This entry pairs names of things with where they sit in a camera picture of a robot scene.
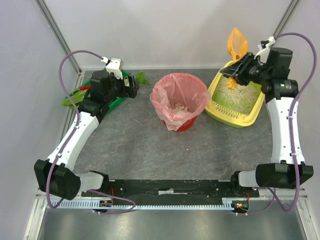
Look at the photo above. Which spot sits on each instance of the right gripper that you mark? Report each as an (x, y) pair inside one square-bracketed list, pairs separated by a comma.
[(239, 68)]

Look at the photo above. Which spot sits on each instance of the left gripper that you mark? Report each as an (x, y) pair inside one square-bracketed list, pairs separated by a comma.
[(132, 86)]

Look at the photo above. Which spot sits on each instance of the orange litter scoop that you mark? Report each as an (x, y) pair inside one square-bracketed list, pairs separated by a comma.
[(237, 45)]

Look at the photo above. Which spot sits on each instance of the red mesh waste basket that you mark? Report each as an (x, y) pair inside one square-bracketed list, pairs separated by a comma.
[(180, 125)]

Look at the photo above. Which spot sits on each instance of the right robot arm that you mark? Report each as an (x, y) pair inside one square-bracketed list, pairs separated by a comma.
[(287, 168)]

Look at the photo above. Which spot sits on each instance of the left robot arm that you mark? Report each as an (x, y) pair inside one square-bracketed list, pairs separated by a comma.
[(55, 174)]

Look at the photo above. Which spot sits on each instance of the cat litter granules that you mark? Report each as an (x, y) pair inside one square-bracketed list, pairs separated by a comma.
[(241, 99)]

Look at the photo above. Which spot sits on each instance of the yellow green litter box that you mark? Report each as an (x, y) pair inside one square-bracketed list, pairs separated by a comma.
[(228, 116)]

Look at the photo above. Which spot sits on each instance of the white radish with leaves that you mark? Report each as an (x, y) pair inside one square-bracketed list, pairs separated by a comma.
[(140, 79)]

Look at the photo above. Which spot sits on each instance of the green plastic tray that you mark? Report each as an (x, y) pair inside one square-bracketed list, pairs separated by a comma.
[(115, 103)]

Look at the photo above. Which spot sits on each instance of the red chili pepper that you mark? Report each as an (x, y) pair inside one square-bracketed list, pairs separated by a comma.
[(85, 87)]

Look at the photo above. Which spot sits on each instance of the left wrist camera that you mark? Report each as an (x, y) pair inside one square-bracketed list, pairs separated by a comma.
[(114, 66)]

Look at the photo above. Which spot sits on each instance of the slotted cable duct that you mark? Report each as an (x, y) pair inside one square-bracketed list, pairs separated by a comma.
[(101, 204)]

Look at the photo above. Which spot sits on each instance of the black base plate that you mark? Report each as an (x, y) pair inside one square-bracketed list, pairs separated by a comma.
[(144, 191)]

